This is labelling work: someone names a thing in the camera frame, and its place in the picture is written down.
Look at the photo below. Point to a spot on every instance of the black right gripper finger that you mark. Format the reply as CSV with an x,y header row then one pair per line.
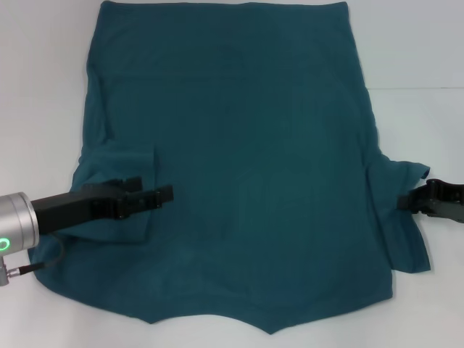
x,y
420,212
411,199

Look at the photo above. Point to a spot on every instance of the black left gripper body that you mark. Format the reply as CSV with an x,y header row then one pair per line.
x,y
76,210

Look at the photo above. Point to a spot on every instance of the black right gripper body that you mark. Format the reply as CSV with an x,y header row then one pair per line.
x,y
447,201

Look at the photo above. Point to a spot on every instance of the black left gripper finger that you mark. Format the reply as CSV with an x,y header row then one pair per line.
x,y
132,184
148,201

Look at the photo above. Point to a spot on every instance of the teal blue t-shirt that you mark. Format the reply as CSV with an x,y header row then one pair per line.
x,y
235,145

